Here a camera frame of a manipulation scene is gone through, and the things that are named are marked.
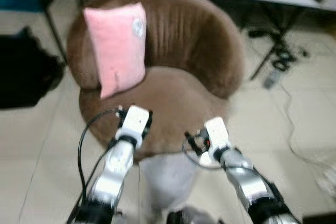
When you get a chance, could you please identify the thin grey floor cable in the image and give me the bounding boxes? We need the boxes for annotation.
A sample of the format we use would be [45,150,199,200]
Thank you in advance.
[278,83,336,183]

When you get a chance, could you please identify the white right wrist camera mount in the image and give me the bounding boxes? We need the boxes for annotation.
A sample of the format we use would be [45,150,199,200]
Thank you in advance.
[204,118,232,162]

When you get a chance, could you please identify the black slanted table leg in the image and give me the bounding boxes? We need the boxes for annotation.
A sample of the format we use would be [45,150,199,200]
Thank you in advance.
[251,8,301,81]

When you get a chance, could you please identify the pink pillow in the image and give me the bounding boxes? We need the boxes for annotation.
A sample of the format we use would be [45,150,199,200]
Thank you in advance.
[83,2,148,100]

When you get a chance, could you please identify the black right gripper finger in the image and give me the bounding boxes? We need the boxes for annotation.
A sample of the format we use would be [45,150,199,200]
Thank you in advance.
[185,132,202,155]

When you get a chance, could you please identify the robot right leg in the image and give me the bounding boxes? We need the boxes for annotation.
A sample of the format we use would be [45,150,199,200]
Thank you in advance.
[167,209,211,224]

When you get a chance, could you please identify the black coiled floor cables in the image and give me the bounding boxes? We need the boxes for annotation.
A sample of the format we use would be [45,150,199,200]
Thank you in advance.
[249,27,310,72]

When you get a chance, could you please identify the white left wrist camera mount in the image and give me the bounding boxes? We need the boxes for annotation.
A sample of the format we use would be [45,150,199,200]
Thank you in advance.
[115,105,153,144]

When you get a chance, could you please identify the black thin table leg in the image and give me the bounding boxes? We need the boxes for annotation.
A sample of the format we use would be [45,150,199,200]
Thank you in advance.
[27,0,70,65]

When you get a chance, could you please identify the grey power strip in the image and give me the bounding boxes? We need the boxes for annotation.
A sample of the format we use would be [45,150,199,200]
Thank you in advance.
[262,69,282,89]

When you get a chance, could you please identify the white power strip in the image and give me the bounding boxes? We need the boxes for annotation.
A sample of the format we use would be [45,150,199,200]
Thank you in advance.
[315,165,336,199]

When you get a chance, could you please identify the brown round sofa chair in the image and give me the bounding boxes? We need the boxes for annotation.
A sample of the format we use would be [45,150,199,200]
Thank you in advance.
[67,0,246,159]

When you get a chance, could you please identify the black bag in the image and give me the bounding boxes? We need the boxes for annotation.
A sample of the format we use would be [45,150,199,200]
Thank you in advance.
[0,26,67,110]

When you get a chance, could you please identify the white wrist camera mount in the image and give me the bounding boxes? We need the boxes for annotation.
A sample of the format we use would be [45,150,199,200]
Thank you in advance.
[115,105,153,144]
[204,118,232,162]

